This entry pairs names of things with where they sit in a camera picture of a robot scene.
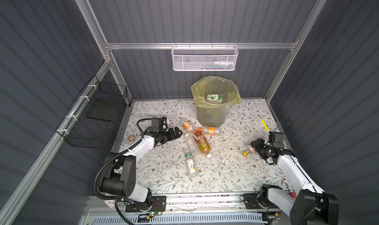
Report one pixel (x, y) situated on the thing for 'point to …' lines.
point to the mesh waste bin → (212, 117)
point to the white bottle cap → (209, 155)
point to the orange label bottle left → (187, 125)
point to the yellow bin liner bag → (215, 85)
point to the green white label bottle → (214, 98)
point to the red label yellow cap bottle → (251, 150)
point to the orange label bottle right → (210, 131)
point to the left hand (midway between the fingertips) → (176, 134)
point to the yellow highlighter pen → (266, 126)
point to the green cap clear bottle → (192, 167)
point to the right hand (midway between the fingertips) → (256, 145)
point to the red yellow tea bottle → (202, 141)
